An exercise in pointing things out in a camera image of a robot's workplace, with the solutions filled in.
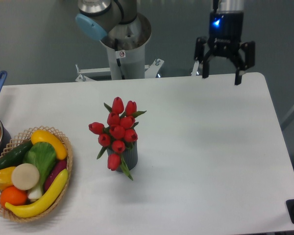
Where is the dark grey ribbed vase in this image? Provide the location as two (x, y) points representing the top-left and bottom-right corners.
(107, 141), (138, 173)

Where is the yellow banana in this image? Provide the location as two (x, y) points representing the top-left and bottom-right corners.
(5, 169), (69, 218)

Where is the orange fruit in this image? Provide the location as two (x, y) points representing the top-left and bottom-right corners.
(0, 186), (27, 209)

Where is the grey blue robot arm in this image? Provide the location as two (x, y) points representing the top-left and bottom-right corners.
(75, 0), (255, 85)

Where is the woven wicker basket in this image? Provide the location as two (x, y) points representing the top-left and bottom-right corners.
(0, 126), (73, 223)

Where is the beige round radish slice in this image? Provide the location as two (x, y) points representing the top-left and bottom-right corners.
(11, 163), (40, 190)

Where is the purple sweet potato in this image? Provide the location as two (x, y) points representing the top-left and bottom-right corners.
(44, 160), (67, 192)

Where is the green leafy bok choy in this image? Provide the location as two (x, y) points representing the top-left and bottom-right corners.
(23, 142), (56, 202)

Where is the red tulip bouquet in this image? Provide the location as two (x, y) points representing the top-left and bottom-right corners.
(88, 97), (146, 180)

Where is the dark green cucumber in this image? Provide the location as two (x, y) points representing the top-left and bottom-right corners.
(0, 141), (33, 170)

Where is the yellow bell pepper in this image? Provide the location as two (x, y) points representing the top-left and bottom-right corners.
(0, 166), (16, 191)

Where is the white metal base frame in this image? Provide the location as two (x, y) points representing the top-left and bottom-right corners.
(75, 58), (202, 82)

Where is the yellow squash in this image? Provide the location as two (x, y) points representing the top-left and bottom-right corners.
(31, 130), (67, 160)

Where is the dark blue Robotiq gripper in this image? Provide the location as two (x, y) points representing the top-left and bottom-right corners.
(194, 11), (256, 85)

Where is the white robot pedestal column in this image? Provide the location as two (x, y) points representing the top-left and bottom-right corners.
(101, 13), (151, 80)

